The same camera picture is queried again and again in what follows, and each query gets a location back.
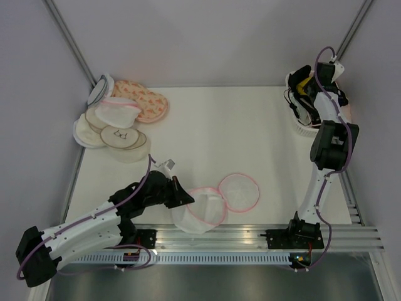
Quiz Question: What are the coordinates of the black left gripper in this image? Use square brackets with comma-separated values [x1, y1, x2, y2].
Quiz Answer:
[145, 176, 194, 208]

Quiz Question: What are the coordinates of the yellow bra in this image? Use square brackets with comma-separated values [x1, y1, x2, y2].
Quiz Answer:
[296, 77, 313, 96]

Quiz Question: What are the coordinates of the white mesh laundry bag pink zipper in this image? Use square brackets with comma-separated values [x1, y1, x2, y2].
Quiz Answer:
[171, 173, 260, 235]

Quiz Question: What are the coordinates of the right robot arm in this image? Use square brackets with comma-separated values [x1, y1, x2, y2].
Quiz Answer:
[279, 63, 359, 250]

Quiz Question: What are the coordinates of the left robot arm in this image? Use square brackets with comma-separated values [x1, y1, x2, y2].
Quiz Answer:
[16, 171, 194, 288]

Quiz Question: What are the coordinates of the pink bra in basket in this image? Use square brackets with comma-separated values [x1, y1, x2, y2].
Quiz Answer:
[336, 83, 352, 122]

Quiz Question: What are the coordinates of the beige bag with glasses print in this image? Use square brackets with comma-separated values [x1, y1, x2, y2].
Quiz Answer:
[100, 126, 147, 150]

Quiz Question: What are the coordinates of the orange patterned laundry bag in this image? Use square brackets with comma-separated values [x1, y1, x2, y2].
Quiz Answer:
[112, 80, 169, 124]

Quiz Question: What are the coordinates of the white mesh bag pink trim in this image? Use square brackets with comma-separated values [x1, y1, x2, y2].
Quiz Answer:
[95, 97, 142, 129]

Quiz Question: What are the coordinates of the beige round bag behind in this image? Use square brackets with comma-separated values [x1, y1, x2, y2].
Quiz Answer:
[84, 108, 108, 134]

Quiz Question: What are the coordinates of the white round laundry bag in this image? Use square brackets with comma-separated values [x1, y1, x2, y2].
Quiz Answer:
[73, 114, 106, 149]

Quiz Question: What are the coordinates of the white bag blue zipper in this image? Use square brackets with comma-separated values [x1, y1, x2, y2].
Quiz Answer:
[86, 73, 115, 108]

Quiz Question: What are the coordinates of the white perforated plastic basket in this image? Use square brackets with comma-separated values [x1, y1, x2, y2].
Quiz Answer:
[283, 71, 320, 137]

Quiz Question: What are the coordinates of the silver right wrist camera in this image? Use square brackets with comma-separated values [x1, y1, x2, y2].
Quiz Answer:
[330, 55, 345, 83]

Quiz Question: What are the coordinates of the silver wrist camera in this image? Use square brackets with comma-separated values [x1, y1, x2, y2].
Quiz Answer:
[330, 55, 345, 83]
[154, 159, 175, 179]

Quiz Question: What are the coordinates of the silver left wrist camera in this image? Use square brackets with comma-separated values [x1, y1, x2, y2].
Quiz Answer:
[154, 159, 175, 179]

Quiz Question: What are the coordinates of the white slotted cable duct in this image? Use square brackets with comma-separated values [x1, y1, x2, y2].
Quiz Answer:
[73, 251, 291, 265]

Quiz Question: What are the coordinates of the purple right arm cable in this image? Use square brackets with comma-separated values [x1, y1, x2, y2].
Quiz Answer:
[293, 46, 353, 273]

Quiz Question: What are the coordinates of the aluminium mounting rail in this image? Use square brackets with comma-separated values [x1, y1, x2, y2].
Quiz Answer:
[137, 224, 384, 252]

